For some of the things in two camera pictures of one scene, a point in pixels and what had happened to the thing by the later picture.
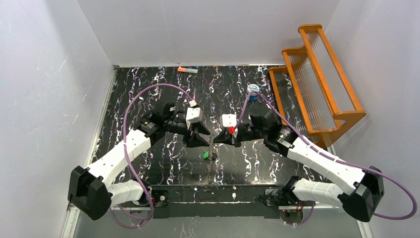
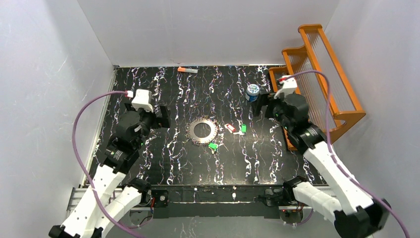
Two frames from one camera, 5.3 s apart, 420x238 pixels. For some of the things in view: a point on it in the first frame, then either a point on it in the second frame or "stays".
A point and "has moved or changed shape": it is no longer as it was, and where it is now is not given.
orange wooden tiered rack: (311, 93) stays
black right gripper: (234, 137) -> (268, 107)
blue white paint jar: (254, 95) stays
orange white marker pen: (187, 70) stays
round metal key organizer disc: (213, 151) has moved or changed shape
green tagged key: (206, 154) -> (212, 146)
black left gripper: (189, 132) -> (150, 116)
